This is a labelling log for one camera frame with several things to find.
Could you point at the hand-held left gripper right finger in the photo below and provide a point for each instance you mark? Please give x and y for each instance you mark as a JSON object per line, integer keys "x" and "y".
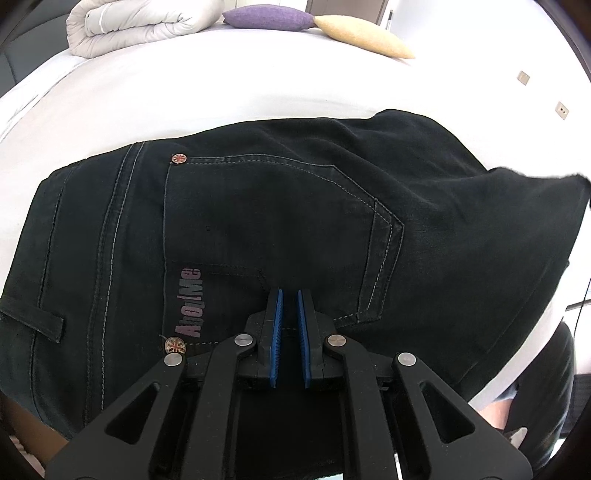
{"x": 305, "y": 337}

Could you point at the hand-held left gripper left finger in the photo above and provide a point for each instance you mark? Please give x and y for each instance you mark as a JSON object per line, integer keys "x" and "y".
{"x": 275, "y": 337}

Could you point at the black denim pants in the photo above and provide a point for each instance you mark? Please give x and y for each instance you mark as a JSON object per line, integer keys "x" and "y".
{"x": 286, "y": 217}

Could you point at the person's leg in black trousers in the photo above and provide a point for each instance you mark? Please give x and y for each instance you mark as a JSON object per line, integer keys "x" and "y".
{"x": 545, "y": 392}

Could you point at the white bed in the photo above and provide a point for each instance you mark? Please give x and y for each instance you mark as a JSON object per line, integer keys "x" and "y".
{"x": 240, "y": 83}

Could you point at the yellow pillow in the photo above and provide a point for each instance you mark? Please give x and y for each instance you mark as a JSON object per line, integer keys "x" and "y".
{"x": 364, "y": 34}

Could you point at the purple pillow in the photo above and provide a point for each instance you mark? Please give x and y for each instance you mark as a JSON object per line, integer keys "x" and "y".
{"x": 268, "y": 17}

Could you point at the folded white duvet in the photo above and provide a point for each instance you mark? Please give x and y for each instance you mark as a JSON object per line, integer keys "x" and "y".
{"x": 138, "y": 21}

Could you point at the wall socket plate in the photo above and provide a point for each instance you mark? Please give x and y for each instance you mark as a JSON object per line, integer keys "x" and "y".
{"x": 523, "y": 77}
{"x": 562, "y": 110}

